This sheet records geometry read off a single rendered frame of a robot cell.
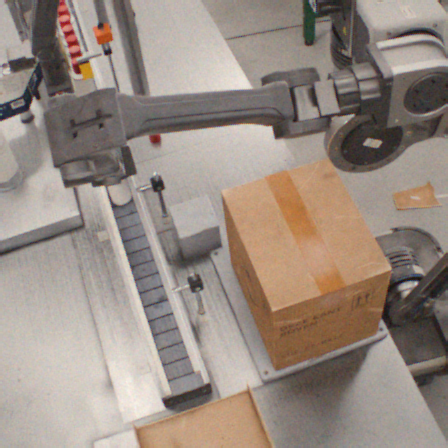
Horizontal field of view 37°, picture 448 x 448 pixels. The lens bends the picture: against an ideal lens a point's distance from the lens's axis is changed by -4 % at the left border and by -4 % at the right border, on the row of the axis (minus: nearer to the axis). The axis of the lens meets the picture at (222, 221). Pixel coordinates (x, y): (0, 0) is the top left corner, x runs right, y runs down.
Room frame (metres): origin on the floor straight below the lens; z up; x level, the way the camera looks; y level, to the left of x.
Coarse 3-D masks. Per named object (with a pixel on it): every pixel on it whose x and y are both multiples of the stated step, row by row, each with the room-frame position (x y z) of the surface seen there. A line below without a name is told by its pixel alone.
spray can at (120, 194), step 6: (126, 180) 1.10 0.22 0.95; (114, 186) 1.08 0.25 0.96; (120, 186) 1.08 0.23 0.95; (126, 186) 1.09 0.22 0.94; (114, 192) 1.08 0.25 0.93; (120, 192) 1.08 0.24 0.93; (126, 192) 1.09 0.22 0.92; (114, 198) 1.08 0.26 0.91; (120, 198) 1.08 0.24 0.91; (126, 198) 1.08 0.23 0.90; (120, 204) 1.08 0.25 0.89; (126, 204) 1.08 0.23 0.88
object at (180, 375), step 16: (80, 32) 1.83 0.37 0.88; (112, 208) 1.08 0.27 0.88; (128, 208) 1.07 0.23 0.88; (128, 224) 1.02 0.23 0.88; (128, 240) 0.97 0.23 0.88; (144, 240) 0.96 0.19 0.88; (128, 256) 0.92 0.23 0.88; (144, 256) 0.92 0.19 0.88; (144, 272) 0.87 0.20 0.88; (144, 288) 0.83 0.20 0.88; (160, 288) 0.82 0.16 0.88; (144, 304) 0.79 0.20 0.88; (160, 304) 0.78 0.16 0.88; (160, 320) 0.74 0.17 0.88; (160, 336) 0.70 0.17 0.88; (176, 336) 0.70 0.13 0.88; (160, 352) 0.66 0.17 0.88; (176, 352) 0.66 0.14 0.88; (176, 368) 0.62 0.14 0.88; (192, 368) 0.61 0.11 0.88; (176, 384) 0.58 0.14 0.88; (192, 384) 0.58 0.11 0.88
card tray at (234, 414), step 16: (224, 400) 0.55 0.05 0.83; (240, 400) 0.54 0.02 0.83; (256, 400) 0.53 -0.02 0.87; (176, 416) 0.53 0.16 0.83; (192, 416) 0.52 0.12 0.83; (208, 416) 0.52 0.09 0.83; (224, 416) 0.51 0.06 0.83; (240, 416) 0.51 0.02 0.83; (256, 416) 0.50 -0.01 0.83; (144, 432) 0.50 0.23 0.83; (160, 432) 0.50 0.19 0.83; (176, 432) 0.49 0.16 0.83; (192, 432) 0.49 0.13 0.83; (208, 432) 0.48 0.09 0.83; (224, 432) 0.48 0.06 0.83; (240, 432) 0.47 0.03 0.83; (256, 432) 0.47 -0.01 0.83
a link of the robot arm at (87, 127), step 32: (96, 96) 0.64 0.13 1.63; (128, 96) 0.65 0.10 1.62; (160, 96) 0.67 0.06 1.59; (192, 96) 0.69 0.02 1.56; (224, 96) 0.71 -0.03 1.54; (256, 96) 0.73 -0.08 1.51; (288, 96) 0.76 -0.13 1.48; (64, 128) 0.64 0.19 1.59; (96, 128) 0.61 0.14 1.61; (128, 128) 0.62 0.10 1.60; (160, 128) 0.64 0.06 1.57; (192, 128) 0.67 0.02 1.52; (288, 128) 0.72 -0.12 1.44; (320, 128) 0.72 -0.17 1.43; (64, 160) 0.61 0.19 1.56
